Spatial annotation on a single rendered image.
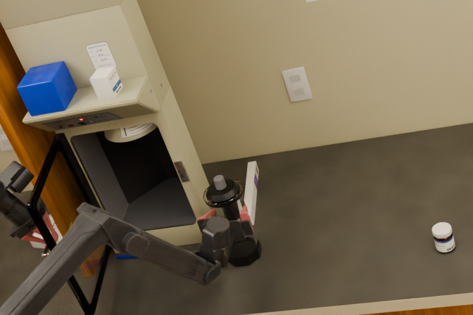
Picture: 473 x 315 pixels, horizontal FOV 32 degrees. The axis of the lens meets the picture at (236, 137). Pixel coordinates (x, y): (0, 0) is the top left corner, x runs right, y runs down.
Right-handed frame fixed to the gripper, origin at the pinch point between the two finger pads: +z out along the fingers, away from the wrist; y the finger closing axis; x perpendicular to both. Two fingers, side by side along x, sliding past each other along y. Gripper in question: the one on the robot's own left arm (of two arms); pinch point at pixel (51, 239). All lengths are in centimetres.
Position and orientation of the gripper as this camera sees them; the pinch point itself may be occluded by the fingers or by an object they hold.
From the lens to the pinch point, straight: 224.5
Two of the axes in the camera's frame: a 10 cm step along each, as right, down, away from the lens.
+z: 6.5, 6.4, 4.0
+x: -0.6, 5.7, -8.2
